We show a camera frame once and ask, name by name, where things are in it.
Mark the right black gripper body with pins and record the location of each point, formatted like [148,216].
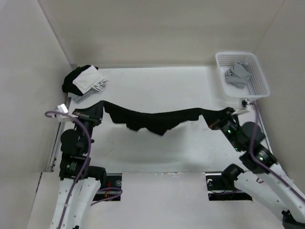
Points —
[228,126]

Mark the folded white tank top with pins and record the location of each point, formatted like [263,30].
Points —
[89,79]

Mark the black tank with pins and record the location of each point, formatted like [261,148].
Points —
[159,123]
[68,86]

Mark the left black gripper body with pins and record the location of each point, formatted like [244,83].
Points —
[87,121]

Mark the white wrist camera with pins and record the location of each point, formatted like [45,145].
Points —
[245,107]
[62,114]

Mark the grey tank top in basket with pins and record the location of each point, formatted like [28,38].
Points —
[238,75]

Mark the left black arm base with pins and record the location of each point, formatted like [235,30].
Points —
[110,187]

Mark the folded grey tank top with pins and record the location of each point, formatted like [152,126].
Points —
[78,96]

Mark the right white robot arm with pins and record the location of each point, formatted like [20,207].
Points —
[264,179]

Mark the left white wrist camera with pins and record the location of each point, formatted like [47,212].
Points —
[62,114]

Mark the folded black tank top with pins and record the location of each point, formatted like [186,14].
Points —
[68,86]

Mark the white plastic basket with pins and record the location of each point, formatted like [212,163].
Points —
[256,87]

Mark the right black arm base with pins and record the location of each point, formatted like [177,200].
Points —
[220,185]

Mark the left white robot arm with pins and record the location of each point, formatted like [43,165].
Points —
[78,181]

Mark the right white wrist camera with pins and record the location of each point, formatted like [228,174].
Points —
[245,107]

